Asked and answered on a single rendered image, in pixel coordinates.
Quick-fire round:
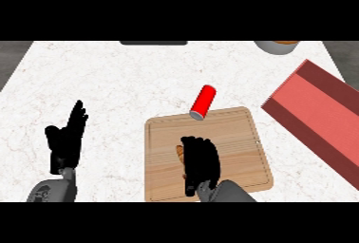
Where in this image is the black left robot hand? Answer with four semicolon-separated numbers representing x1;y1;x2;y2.
43;100;91;176

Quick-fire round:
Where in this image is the brown croissant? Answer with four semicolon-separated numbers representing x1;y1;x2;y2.
175;144;187;165

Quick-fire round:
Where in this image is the red can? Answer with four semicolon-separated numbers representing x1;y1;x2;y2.
188;84;218;122

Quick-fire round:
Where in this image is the dark grey flat appliance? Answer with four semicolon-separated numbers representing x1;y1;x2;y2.
120;40;190;47

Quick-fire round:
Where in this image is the red cardboard box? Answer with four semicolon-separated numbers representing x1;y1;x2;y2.
260;58;359;192

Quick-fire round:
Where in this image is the wooden cutting board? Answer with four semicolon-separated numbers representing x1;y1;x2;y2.
144;105;275;203

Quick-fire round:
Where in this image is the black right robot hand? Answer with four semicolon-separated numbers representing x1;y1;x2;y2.
179;136;222;197

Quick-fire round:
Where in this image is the grey pot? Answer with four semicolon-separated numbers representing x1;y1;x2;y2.
255;40;300;56

